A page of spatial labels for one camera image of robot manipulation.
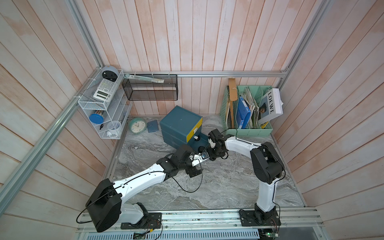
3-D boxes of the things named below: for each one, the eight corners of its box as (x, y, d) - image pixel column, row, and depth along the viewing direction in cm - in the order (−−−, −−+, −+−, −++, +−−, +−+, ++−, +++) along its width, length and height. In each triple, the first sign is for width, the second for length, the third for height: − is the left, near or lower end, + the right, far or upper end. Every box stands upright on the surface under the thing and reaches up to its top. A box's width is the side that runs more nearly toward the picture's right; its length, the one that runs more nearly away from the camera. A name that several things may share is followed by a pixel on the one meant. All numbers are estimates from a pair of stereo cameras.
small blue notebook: (148, 133, 112) (147, 130, 110) (147, 124, 118) (146, 121, 115) (159, 130, 113) (158, 128, 111) (157, 122, 119) (156, 119, 117)
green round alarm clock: (131, 133, 112) (126, 122, 102) (142, 126, 116) (138, 115, 106) (135, 137, 109) (130, 126, 100) (146, 129, 114) (142, 118, 104)
